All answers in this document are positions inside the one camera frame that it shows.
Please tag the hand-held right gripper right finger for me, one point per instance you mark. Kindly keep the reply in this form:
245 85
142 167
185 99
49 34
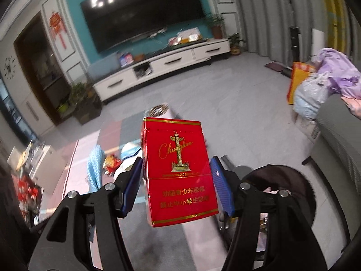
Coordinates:
222 186

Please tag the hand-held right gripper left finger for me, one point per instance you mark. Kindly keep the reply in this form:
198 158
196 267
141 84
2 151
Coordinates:
132 183

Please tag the red cigarette carton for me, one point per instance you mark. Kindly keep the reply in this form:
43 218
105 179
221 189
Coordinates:
180 175

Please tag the red yellow snack wrapper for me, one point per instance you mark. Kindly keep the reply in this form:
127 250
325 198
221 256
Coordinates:
111 163

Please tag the blue face mask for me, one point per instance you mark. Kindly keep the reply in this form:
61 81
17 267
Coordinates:
94 166

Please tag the round patterned coaster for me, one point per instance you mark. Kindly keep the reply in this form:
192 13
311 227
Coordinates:
158 109

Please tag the white rectangular box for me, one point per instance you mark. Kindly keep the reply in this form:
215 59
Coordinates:
48 169

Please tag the plant in dark planter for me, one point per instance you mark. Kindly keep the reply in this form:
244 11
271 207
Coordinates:
81 98

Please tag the stack of papers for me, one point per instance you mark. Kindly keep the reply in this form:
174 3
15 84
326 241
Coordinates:
22 153

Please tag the grey sofa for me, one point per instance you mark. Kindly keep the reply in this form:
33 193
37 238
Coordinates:
338 146

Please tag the white television stand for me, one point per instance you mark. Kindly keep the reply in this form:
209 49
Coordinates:
169 65

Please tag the red blue small boxes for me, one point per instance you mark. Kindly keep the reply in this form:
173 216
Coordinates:
125 59

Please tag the translucent plastic bag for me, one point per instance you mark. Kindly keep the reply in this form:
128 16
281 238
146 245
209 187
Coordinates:
310 96

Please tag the dark brown floor mat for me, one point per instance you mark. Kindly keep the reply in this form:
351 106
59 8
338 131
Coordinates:
275 67

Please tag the yellow red bag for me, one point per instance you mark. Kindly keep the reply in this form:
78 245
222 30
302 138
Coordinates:
299 76

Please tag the small potted plant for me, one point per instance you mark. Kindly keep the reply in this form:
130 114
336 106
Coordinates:
235 43

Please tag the pink cloth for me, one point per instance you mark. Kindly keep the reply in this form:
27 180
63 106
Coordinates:
352 104

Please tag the cardboard boxes on stand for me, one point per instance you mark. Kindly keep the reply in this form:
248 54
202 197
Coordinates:
187 36

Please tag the tall potted plant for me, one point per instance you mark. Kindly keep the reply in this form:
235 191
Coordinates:
215 24

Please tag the black flat television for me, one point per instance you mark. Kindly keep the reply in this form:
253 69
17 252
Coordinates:
141 17

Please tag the black upright pole appliance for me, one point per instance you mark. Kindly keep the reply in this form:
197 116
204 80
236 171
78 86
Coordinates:
294 34

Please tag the white board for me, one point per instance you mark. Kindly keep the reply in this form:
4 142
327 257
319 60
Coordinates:
317 43

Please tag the red Chinese knot decoration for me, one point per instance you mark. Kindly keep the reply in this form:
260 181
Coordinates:
57 28

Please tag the grey curtain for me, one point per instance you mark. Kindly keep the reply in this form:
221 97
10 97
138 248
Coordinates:
282 11

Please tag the black wall clock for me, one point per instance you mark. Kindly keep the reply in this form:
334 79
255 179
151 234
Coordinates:
8 65

